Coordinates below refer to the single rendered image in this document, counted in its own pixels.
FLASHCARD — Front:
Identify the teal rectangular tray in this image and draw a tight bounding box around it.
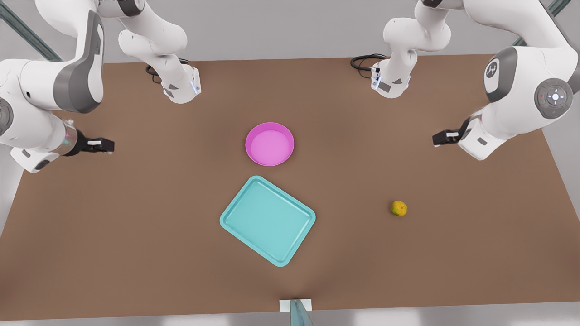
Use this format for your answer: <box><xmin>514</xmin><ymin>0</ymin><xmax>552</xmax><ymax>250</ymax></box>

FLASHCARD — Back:
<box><xmin>219</xmin><ymin>175</ymin><xmax>317</xmax><ymax>268</ymax></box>

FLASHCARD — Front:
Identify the black cable loop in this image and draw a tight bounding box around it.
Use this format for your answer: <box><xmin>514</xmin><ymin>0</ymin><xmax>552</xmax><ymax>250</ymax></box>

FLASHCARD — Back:
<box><xmin>145</xmin><ymin>58</ymin><xmax>191</xmax><ymax>84</ymax></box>
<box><xmin>350</xmin><ymin>54</ymin><xmax>387</xmax><ymax>72</ymax></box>

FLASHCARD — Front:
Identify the pink round plate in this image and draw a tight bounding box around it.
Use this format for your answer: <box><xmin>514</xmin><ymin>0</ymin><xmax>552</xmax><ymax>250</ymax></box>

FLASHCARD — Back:
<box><xmin>245</xmin><ymin>122</ymin><xmax>295</xmax><ymax>167</ymax></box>

